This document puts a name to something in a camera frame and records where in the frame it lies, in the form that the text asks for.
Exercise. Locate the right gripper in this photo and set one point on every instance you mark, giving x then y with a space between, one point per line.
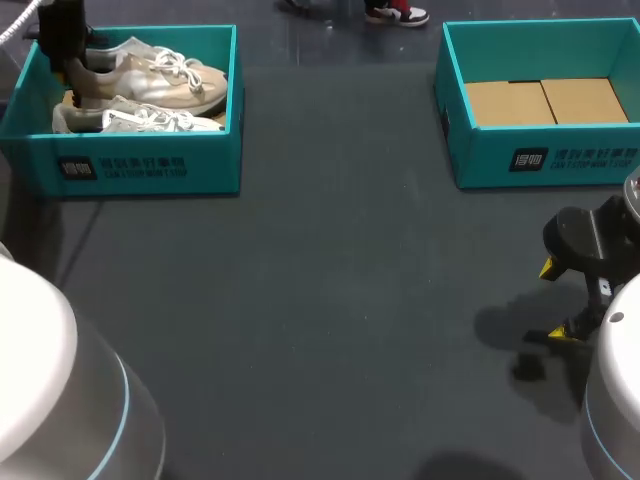
585 235

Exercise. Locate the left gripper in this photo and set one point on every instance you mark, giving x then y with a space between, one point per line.
62 27

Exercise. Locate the pale lace-up sneaker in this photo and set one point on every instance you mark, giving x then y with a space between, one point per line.
150 85
130 120

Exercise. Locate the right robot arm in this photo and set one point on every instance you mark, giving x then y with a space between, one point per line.
617 400

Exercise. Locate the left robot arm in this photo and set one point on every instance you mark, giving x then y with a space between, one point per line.
55 380

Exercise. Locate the teal box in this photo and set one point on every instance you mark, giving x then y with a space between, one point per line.
150 165
500 155

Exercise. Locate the person's legs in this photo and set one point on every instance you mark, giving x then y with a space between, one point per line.
395 14

